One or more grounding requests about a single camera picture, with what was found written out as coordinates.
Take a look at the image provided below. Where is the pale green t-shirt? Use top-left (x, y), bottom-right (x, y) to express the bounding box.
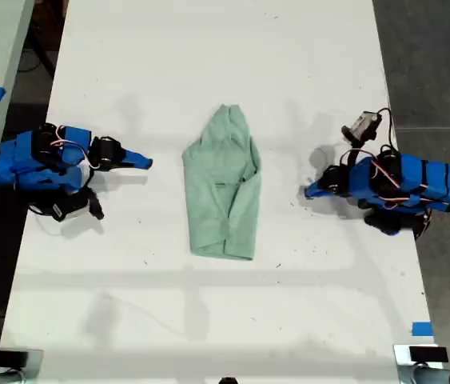
top-left (181, 103), bottom-right (263, 262)

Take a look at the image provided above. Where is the short blue tape patch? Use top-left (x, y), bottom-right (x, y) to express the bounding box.
top-left (411, 321), bottom-right (434, 338)

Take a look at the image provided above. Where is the small black box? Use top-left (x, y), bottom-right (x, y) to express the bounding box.
top-left (0, 349), bottom-right (30, 367)
top-left (408, 346), bottom-right (449, 364)

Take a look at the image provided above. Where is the grey metal pipe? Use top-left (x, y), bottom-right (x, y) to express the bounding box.
top-left (396, 362), bottom-right (450, 384)

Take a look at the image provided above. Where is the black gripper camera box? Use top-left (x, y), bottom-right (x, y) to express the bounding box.
top-left (51, 186), bottom-right (105, 223)
top-left (341, 111), bottom-right (384, 143)

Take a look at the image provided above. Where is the black camera cable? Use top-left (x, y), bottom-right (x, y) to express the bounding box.
top-left (376, 106), bottom-right (396, 155)

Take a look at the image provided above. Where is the black floor cable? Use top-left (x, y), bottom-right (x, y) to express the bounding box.
top-left (18, 23), bottom-right (58, 74)

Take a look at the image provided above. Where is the metal clamp bracket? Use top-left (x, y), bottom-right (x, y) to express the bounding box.
top-left (0, 348), bottom-right (46, 378)
top-left (392, 343), bottom-right (450, 368)

